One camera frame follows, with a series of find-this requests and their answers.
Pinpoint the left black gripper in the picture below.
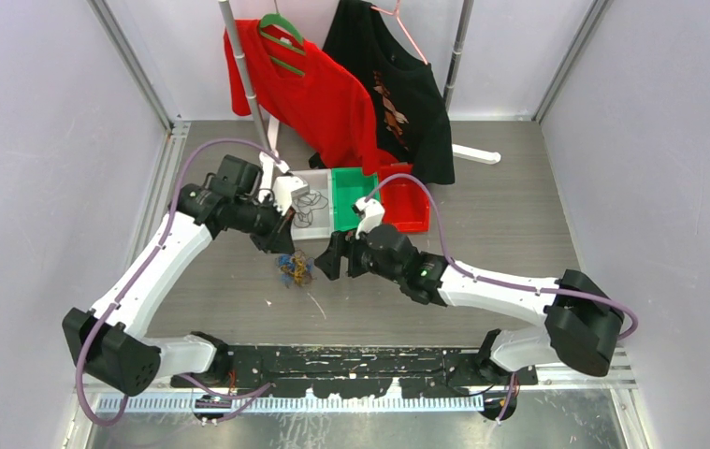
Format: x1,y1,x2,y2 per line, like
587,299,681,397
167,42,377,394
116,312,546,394
233,193,296,254

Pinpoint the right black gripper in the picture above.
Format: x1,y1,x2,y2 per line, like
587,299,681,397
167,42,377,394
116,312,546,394
314,220,403,285

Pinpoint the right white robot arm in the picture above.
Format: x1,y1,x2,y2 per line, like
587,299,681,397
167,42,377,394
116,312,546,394
315,224,626,384

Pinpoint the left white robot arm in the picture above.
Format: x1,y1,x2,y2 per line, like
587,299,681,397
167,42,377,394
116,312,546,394
62,155,309,397

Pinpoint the white plastic bin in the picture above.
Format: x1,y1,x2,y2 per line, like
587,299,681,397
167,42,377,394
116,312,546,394
292,169,334,240

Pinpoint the green plastic bin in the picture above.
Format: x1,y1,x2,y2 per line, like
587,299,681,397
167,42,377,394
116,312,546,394
331,167,379,231

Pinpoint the red plastic bin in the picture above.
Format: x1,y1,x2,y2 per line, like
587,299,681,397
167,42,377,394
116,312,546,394
380,177,430,233

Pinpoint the white clothes rack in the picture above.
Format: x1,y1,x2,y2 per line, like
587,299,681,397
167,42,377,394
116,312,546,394
217,0,502,189

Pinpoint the red t-shirt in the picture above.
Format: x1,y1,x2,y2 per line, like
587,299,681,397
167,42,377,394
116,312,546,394
236,20,398,175

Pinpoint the black t-shirt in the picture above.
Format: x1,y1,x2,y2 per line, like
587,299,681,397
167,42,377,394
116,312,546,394
323,1,456,185

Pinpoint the green clothes hanger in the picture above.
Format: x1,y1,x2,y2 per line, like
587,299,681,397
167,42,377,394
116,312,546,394
258,12,306,78

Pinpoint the pink clothes hanger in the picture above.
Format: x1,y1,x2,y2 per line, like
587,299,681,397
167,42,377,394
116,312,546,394
370,0,429,65

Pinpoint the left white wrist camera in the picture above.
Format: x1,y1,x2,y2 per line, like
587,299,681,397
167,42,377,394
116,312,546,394
272,174,310,215

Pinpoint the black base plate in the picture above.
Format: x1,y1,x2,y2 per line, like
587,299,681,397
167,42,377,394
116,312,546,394
195,345,508,399

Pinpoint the white slotted cable duct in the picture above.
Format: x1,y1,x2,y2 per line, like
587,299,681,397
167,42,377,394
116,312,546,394
125,391,484,413

